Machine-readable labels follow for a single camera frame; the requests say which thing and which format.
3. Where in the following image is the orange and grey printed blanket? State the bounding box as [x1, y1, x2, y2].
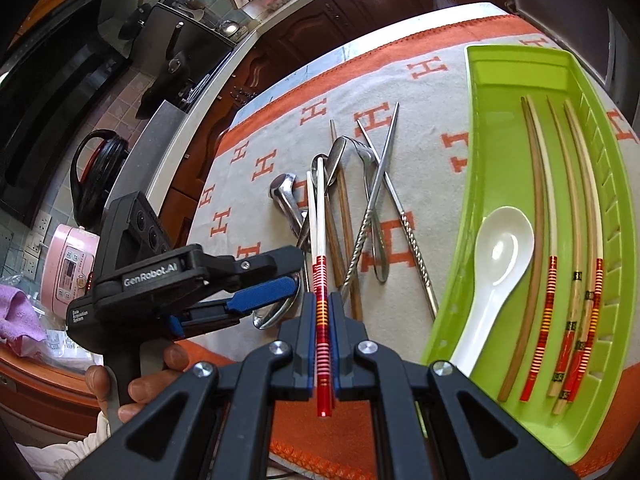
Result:
[182, 12, 640, 480]

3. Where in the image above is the gas stove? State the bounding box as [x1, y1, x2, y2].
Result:
[172, 72, 216, 111]

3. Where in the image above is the steel countertop cabinet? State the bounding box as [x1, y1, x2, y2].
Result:
[150, 2, 236, 111]

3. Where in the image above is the white ceramic spoon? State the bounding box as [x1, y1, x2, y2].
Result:
[449, 205, 537, 368]

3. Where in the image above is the pink rice cooker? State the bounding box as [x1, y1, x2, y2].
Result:
[40, 224, 98, 316]

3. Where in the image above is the green plastic utensil tray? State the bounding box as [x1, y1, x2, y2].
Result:
[422, 44, 640, 466]

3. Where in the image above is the black red pressure cooker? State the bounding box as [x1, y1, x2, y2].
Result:
[69, 129, 130, 221]

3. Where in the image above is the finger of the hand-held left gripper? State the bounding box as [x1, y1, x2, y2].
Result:
[170, 276, 297, 338]
[202, 246, 305, 291]

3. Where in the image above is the black range hood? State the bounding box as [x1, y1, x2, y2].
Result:
[0, 0, 131, 221]

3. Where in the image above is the hanging black wok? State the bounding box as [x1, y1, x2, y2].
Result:
[117, 0, 153, 41]

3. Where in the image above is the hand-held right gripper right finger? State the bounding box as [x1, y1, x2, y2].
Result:
[331, 292, 576, 480]

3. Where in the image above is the stainless steel fork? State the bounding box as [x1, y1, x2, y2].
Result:
[356, 136, 391, 283]

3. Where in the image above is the twisted metal chopstick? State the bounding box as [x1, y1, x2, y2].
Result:
[341, 101, 401, 291]
[355, 118, 441, 321]

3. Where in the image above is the steel stove guard panel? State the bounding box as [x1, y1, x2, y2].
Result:
[107, 100, 188, 211]

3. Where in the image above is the purple cloth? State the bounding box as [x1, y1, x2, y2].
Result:
[0, 284, 46, 356]

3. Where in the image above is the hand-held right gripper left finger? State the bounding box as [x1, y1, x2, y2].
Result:
[75, 292, 317, 480]

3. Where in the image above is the person's left hand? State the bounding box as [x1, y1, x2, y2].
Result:
[84, 342, 188, 423]

